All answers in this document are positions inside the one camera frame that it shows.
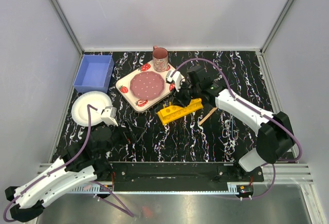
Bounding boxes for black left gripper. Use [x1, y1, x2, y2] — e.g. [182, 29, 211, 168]
[96, 118, 145, 159]

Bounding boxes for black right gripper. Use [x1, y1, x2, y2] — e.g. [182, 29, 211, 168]
[170, 80, 200, 108]

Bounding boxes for yellow plastic test tube rack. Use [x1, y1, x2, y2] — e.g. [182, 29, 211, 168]
[157, 98, 203, 125]

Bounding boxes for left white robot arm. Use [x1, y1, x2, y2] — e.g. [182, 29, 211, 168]
[3, 120, 143, 222]

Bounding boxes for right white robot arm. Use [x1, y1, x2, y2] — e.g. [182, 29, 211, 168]
[166, 66, 296, 181]

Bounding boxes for pink polka dot plate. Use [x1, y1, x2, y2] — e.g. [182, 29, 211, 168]
[130, 71, 165, 101]

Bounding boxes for white strawberry serving tray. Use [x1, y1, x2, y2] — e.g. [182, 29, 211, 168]
[116, 60, 175, 113]

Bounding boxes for pink patterned mug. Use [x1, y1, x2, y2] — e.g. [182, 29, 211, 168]
[152, 45, 169, 72]

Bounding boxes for white paper plate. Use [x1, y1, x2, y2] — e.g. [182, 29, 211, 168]
[71, 91, 112, 127]

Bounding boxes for blue plastic bin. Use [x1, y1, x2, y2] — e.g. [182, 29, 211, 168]
[74, 54, 114, 94]

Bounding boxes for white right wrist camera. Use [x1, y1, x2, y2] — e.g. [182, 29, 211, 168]
[166, 70, 185, 92]

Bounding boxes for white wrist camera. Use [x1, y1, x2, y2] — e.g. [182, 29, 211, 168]
[166, 70, 185, 92]
[101, 106, 118, 126]

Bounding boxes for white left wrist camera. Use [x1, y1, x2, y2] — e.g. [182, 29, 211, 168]
[101, 106, 118, 126]

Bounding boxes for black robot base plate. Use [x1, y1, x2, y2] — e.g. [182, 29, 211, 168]
[101, 162, 264, 188]

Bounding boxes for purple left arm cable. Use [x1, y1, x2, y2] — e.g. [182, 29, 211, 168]
[2, 104, 135, 221]

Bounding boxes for white slotted cable duct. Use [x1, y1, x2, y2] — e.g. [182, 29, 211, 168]
[69, 183, 238, 195]

